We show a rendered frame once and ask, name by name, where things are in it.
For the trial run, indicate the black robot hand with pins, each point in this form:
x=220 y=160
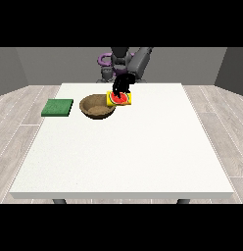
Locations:
x=123 y=81

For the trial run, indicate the yellow cup with melon print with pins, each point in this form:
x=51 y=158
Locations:
x=121 y=99

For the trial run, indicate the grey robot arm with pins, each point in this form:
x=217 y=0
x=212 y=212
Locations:
x=138 y=62

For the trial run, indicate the brown wooden bowl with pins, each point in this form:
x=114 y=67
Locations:
x=97 y=106

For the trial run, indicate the green square pad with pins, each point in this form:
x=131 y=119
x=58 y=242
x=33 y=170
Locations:
x=57 y=107

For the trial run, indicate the grey robot trunk purple rings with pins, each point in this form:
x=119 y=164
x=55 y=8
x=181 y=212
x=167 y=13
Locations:
x=108 y=65

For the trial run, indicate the dark table leg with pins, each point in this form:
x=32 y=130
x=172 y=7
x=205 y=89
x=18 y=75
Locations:
x=183 y=201
x=59 y=201

